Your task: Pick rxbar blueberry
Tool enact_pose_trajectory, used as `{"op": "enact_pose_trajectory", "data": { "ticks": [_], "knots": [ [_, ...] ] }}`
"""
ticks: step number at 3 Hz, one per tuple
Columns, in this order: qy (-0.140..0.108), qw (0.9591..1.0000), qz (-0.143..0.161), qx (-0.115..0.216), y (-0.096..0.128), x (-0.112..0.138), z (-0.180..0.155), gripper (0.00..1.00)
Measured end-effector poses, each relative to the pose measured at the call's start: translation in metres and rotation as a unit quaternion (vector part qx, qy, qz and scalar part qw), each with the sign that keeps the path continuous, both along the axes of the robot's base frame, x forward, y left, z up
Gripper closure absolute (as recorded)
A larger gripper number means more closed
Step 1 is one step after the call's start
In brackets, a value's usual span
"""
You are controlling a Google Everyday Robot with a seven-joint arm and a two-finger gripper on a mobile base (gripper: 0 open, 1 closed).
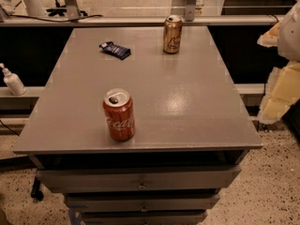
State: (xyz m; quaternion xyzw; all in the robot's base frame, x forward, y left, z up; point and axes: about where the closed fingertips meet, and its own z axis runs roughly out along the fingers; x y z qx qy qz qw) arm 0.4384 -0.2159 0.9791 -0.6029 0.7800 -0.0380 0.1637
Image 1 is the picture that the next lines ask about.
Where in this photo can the grey metal frame post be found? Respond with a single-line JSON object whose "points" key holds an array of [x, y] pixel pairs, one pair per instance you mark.
{"points": [[73, 11]]}

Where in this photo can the white pump bottle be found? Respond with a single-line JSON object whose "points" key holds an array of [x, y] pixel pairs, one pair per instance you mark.
{"points": [[13, 82]]}

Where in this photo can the black office chair base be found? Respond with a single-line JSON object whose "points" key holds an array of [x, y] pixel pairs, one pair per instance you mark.
{"points": [[61, 10]]}

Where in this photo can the grey drawer cabinet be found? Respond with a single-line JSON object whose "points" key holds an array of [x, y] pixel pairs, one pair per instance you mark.
{"points": [[191, 128]]}

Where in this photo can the blue RXBAR wrapper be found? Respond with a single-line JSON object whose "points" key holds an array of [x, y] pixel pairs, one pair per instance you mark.
{"points": [[117, 51]]}

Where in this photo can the red Coca-Cola can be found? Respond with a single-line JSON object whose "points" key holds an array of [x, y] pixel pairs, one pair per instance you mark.
{"points": [[118, 109]]}

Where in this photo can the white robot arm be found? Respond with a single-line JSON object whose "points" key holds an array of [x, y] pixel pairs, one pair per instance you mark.
{"points": [[289, 35]]}

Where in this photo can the gold soda can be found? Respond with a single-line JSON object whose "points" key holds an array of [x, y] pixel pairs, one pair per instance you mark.
{"points": [[172, 34]]}

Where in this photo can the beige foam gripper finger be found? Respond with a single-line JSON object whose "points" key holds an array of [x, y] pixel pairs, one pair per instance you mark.
{"points": [[270, 38], [281, 92]]}

